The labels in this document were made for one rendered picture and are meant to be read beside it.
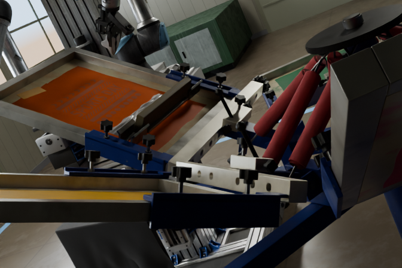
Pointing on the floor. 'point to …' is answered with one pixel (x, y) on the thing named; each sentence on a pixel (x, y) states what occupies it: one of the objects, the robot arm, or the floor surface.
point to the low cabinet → (207, 40)
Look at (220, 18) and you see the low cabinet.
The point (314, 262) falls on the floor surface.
